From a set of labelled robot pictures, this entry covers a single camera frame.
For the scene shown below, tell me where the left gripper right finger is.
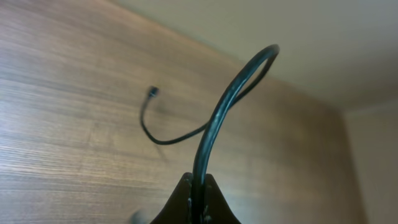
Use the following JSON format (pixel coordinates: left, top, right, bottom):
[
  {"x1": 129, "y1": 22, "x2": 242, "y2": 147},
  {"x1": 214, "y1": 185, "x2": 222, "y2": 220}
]
[{"x1": 203, "y1": 174, "x2": 241, "y2": 224}]

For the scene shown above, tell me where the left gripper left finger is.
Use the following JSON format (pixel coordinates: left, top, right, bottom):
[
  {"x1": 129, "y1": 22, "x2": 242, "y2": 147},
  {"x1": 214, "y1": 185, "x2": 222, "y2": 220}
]
[{"x1": 150, "y1": 172, "x2": 193, "y2": 224}]

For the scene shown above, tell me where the black usb cable silver plug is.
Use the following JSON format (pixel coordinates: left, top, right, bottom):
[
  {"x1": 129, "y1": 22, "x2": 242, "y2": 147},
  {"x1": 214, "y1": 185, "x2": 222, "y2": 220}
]
[{"x1": 139, "y1": 44, "x2": 280, "y2": 223}]

